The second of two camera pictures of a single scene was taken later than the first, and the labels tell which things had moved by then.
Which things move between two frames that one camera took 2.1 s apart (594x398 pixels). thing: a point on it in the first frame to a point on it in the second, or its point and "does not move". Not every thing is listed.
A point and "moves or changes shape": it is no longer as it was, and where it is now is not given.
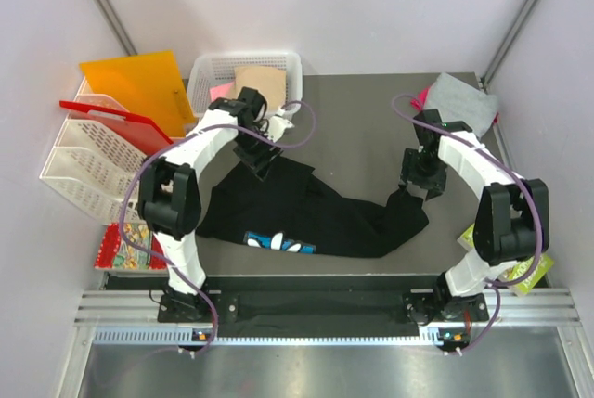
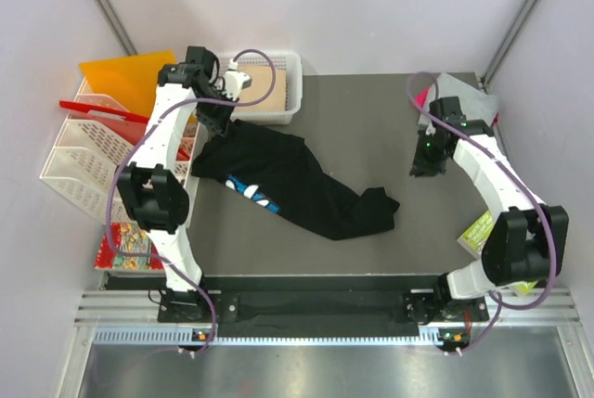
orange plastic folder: x=150 y=85 does not move
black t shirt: x=291 y=211 moves or changes shape
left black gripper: x=256 y=162 to x=217 y=124
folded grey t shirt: x=456 y=100 does not move
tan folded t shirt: x=270 y=82 does not move
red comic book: x=115 y=253 does not move
